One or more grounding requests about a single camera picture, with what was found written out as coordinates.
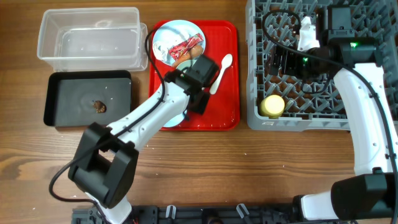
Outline white plastic spoon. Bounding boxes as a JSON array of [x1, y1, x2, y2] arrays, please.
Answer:
[[210, 54, 233, 95]]

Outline grey dishwasher rack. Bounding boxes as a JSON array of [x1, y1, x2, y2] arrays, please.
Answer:
[[245, 0, 397, 131]]

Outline brown food scrap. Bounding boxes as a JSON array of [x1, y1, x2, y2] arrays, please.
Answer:
[[93, 100, 106, 113]]

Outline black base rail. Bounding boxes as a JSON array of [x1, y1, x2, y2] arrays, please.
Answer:
[[71, 203, 312, 224]]

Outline light blue bowl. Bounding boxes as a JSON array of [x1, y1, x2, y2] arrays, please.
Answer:
[[164, 111, 187, 128]]

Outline light blue plate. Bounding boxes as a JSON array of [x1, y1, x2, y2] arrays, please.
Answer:
[[152, 20, 206, 66]]

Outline mint green bowl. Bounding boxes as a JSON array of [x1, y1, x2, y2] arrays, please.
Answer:
[[177, 59, 197, 72]]

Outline red snack wrapper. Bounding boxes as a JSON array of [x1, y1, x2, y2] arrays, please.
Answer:
[[169, 33, 204, 60]]

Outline white napkin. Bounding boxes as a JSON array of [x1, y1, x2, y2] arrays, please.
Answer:
[[152, 39, 172, 62]]

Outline clear plastic bin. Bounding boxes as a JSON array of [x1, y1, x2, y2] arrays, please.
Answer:
[[37, 7, 148, 72]]

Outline black waste tray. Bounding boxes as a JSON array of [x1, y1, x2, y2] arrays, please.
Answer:
[[44, 70, 132, 128]]

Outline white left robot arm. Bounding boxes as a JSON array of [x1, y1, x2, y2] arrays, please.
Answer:
[[68, 55, 219, 223]]

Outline yellow cup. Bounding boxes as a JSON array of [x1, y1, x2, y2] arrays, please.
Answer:
[[259, 95, 285, 119]]

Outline red serving tray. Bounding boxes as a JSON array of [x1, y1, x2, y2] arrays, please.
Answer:
[[162, 20, 240, 131]]

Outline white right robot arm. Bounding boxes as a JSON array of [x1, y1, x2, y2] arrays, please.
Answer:
[[270, 5, 397, 223]]

